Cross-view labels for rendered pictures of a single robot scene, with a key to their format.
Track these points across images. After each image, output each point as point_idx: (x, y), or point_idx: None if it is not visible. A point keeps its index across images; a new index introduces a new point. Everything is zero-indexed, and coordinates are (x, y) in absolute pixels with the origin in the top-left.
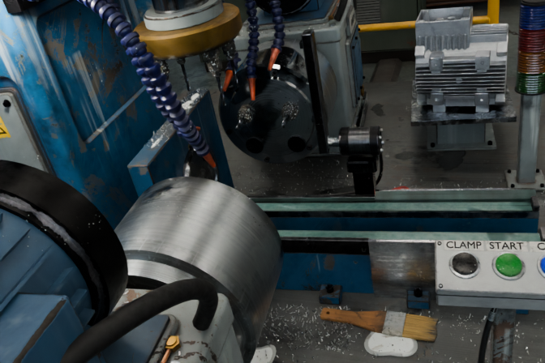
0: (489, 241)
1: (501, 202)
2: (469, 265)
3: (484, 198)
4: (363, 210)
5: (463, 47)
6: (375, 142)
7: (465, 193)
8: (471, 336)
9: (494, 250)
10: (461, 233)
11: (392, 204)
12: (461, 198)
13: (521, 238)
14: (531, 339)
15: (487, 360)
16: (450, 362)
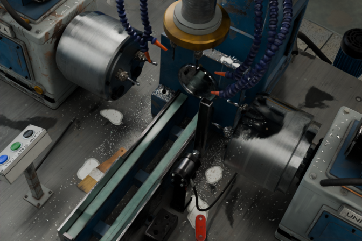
0: (28, 144)
1: (109, 240)
2: (25, 133)
3: (118, 233)
4: (153, 170)
5: None
6: (171, 171)
7: (126, 224)
8: (69, 203)
9: (24, 144)
10: (99, 204)
11: (148, 186)
12: (126, 221)
13: (76, 227)
14: (50, 226)
15: (54, 201)
16: (63, 186)
